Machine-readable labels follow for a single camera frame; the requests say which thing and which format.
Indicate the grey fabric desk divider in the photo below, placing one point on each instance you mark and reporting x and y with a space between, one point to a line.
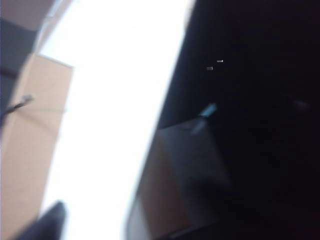
12 42

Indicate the long brown cardboard box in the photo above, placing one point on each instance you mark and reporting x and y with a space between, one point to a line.
30 150

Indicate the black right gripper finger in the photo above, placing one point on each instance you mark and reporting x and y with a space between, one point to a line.
50 222

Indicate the black smartphone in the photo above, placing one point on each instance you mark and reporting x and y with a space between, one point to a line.
250 75

